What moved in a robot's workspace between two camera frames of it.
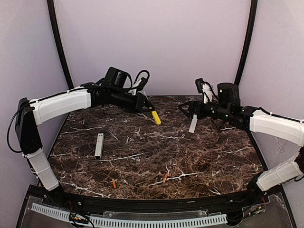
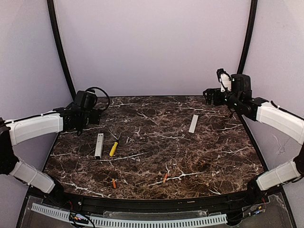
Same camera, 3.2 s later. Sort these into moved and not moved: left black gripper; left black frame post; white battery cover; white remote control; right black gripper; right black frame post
Moved: left black gripper; right black gripper
Not moved: left black frame post; white remote control; white battery cover; right black frame post
